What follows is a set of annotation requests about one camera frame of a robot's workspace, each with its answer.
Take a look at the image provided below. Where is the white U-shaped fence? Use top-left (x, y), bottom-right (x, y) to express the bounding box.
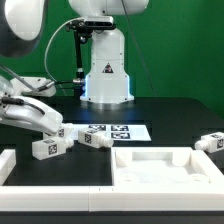
top-left (0, 149), bottom-right (224, 212)

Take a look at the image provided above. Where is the white cable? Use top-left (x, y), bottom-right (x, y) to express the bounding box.
top-left (43, 17), bottom-right (84, 97)

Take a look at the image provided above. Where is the black camera on stand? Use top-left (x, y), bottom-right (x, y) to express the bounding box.
top-left (66, 16), bottom-right (116, 86)

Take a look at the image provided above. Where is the white sheet with markers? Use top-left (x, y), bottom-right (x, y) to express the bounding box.
top-left (70, 124), bottom-right (151, 141)

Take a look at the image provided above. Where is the black cable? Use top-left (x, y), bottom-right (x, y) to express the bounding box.
top-left (49, 79), bottom-right (83, 91)

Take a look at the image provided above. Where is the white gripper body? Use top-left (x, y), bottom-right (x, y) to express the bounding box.
top-left (0, 76), bottom-right (63, 135)

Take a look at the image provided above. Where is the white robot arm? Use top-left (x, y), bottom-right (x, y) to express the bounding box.
top-left (0, 0), bottom-right (149, 134)

